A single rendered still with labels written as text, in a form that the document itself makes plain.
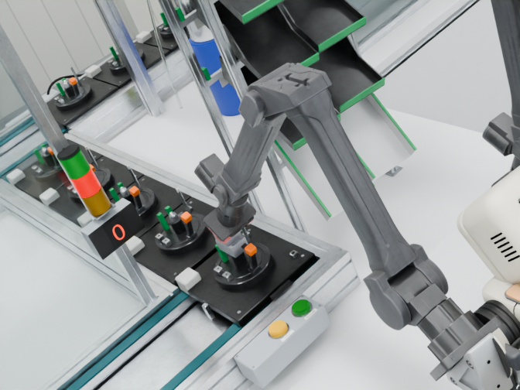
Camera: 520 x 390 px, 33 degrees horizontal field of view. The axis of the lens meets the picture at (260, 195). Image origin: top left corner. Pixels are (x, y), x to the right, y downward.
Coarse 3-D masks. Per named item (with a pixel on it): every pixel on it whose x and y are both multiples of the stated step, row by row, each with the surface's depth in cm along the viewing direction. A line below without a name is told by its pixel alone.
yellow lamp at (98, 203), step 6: (102, 192) 186; (84, 198) 184; (90, 198) 184; (96, 198) 184; (102, 198) 185; (84, 204) 186; (90, 204) 185; (96, 204) 185; (102, 204) 186; (108, 204) 187; (90, 210) 186; (96, 210) 186; (102, 210) 186
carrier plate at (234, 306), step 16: (256, 240) 210; (272, 240) 208; (272, 256) 203; (288, 256) 201; (304, 256) 199; (208, 272) 207; (272, 272) 198; (288, 272) 197; (192, 288) 204; (208, 288) 202; (256, 288) 196; (272, 288) 194; (208, 304) 198; (224, 304) 195; (240, 304) 194; (256, 304) 192; (240, 320) 190
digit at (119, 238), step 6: (120, 216) 189; (114, 222) 188; (120, 222) 189; (108, 228) 188; (114, 228) 189; (120, 228) 190; (126, 228) 191; (108, 234) 188; (114, 234) 189; (120, 234) 190; (126, 234) 191; (114, 240) 190; (120, 240) 191; (114, 246) 190
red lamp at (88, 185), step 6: (90, 174) 182; (72, 180) 182; (78, 180) 181; (84, 180) 182; (90, 180) 182; (96, 180) 184; (78, 186) 182; (84, 186) 182; (90, 186) 183; (96, 186) 184; (78, 192) 184; (84, 192) 183; (90, 192) 183; (96, 192) 184
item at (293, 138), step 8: (224, 64) 201; (224, 72) 205; (248, 72) 207; (248, 80) 206; (256, 80) 206; (336, 112) 196; (288, 120) 198; (280, 128) 197; (288, 128) 197; (296, 128) 197; (280, 136) 196; (288, 136) 196; (296, 136) 196; (288, 144) 195; (296, 144) 192; (304, 144) 194
